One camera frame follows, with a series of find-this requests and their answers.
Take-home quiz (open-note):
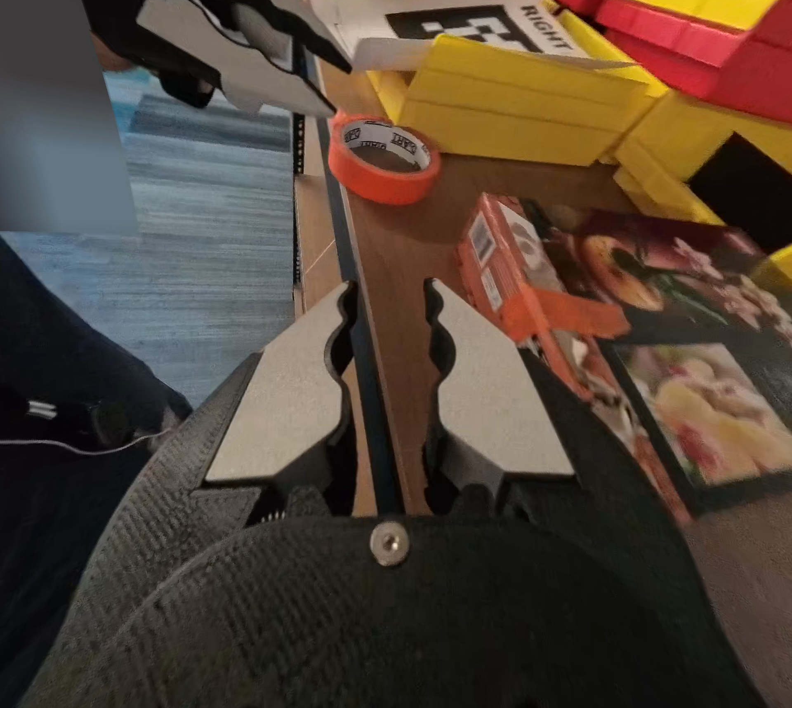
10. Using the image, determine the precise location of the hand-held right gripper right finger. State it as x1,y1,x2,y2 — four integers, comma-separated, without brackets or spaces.
422,278,576,516

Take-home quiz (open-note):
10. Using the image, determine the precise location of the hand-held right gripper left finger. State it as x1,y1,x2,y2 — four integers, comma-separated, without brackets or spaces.
203,281,360,516

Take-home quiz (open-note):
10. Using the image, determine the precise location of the orange cookie box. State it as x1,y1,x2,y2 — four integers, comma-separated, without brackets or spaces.
457,193,573,345

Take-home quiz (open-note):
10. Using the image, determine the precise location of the orange tape roll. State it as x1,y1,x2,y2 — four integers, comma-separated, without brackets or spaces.
327,113,443,207

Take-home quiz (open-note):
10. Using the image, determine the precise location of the black metal desk edge beam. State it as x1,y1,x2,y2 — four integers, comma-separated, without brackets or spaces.
312,61,406,516

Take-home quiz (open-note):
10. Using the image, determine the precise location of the white paper tag black pattern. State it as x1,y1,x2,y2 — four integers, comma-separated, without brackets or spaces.
308,0,635,73

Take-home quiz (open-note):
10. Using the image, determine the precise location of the black perforated rack beam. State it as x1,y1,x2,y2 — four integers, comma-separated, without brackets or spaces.
290,111,308,294

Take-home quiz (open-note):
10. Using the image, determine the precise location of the black orchid picture box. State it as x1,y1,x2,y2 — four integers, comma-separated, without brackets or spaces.
520,198,792,526

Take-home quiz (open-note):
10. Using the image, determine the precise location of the yellow storage bin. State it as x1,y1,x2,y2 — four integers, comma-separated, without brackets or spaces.
396,34,660,167
613,92,792,226

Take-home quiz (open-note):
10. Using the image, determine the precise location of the thin white cable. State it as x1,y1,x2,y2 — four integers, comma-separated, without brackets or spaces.
0,430,174,456

